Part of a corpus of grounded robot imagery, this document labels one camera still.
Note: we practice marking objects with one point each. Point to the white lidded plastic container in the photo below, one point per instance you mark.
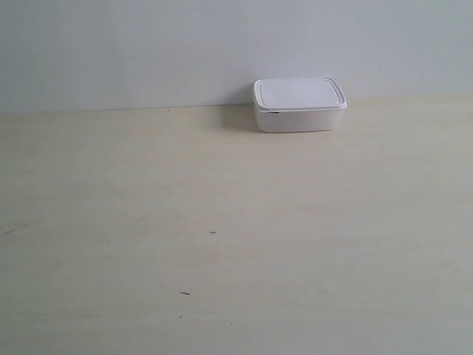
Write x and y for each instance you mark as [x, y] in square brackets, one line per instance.
[298, 104]

